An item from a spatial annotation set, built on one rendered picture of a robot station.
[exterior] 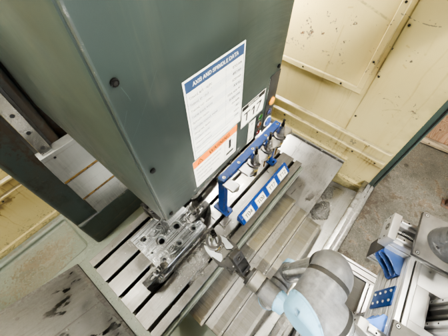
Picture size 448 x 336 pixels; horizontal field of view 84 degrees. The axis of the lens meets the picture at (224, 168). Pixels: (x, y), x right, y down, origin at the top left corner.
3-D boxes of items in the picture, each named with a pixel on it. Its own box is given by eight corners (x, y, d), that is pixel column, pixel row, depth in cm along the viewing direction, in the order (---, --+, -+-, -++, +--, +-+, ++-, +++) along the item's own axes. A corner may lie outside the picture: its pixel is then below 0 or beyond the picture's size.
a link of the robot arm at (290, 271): (341, 230, 68) (281, 255, 111) (321, 261, 63) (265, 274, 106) (378, 262, 65) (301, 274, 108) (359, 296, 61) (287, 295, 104)
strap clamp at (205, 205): (211, 212, 137) (209, 199, 125) (195, 229, 132) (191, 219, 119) (207, 209, 138) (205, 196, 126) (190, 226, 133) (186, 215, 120)
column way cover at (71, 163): (163, 161, 156) (140, 96, 114) (98, 215, 136) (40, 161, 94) (158, 157, 158) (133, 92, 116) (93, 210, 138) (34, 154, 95)
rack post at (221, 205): (233, 210, 138) (235, 183, 113) (227, 217, 135) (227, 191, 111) (219, 200, 141) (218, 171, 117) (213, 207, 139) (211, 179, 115)
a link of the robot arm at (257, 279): (255, 292, 88) (269, 273, 91) (245, 283, 89) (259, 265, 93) (253, 295, 94) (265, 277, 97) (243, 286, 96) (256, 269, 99)
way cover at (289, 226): (320, 225, 162) (329, 216, 149) (233, 358, 123) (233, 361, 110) (281, 199, 173) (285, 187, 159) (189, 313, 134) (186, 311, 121)
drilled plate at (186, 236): (207, 229, 128) (206, 225, 124) (164, 275, 115) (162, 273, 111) (175, 203, 136) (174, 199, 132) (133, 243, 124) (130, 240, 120)
